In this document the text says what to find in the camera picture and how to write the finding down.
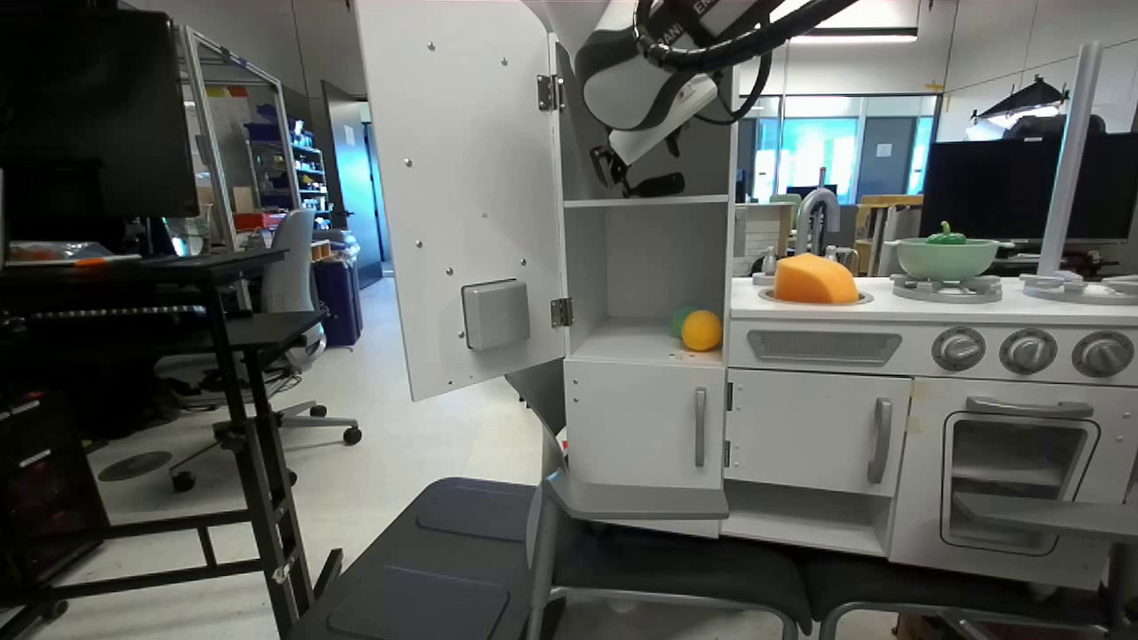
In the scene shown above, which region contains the grey round oven knob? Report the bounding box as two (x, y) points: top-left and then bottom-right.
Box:
(930, 324), (987, 373)
(1000, 328), (1059, 379)
(1069, 330), (1138, 383)

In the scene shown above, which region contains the black computer monitor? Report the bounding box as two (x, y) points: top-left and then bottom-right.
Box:
(0, 0), (198, 259)

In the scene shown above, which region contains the green toy bell pepper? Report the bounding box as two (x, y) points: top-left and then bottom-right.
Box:
(925, 219), (972, 249)

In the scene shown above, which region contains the mint green toy pot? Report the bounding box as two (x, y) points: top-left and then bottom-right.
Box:
(890, 232), (1005, 286)

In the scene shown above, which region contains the white toy play kitchen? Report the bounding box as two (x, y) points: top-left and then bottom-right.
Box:
(553, 0), (1138, 599)

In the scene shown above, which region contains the grey round stove burner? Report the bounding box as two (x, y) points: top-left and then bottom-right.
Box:
(890, 270), (1005, 302)

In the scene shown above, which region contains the wide black monitor row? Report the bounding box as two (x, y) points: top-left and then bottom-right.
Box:
(922, 127), (1138, 245)

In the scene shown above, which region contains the grey office chair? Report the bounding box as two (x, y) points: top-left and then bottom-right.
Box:
(289, 473), (1138, 640)

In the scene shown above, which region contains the yellow toy ball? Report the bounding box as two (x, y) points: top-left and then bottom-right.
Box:
(673, 307), (724, 357)

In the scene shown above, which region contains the white office chair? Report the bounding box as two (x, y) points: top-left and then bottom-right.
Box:
(162, 208), (366, 496)

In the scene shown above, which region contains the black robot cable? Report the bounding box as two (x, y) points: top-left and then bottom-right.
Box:
(631, 0), (857, 127)

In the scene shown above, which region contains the grey toy faucet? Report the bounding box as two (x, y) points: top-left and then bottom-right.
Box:
(794, 184), (841, 259)

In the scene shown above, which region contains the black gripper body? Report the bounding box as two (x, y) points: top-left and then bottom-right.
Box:
(585, 138), (691, 201)

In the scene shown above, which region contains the white upright post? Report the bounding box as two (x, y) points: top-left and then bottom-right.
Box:
(1023, 38), (1125, 298)

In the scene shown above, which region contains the small white fridge door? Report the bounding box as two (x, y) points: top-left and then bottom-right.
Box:
(563, 357), (727, 491)

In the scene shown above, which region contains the black rolling stand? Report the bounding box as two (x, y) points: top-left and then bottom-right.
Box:
(0, 245), (333, 640)

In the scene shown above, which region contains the large white fridge door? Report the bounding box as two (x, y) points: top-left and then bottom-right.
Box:
(352, 0), (573, 407)

